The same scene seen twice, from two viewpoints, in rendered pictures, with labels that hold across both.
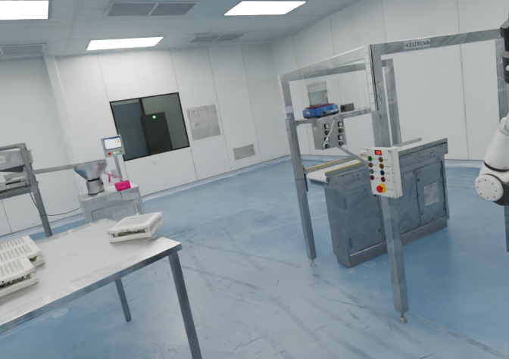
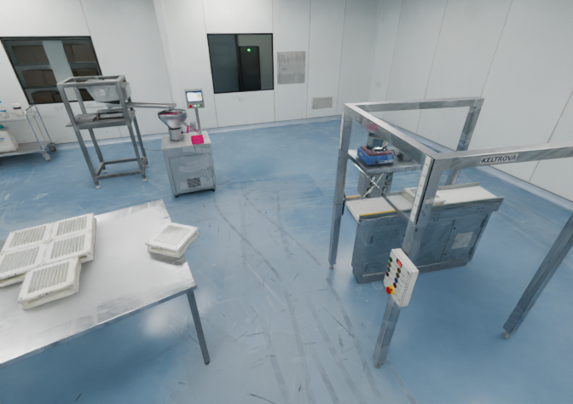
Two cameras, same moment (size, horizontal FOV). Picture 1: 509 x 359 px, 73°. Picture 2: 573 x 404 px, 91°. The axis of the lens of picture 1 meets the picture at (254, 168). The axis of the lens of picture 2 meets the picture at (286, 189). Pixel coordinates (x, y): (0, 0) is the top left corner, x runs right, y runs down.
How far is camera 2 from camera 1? 0.98 m
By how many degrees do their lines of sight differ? 22
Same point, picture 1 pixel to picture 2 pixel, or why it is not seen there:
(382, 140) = (410, 250)
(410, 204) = (436, 246)
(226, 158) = (303, 106)
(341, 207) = (367, 241)
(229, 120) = (315, 70)
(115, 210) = (188, 159)
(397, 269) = (384, 339)
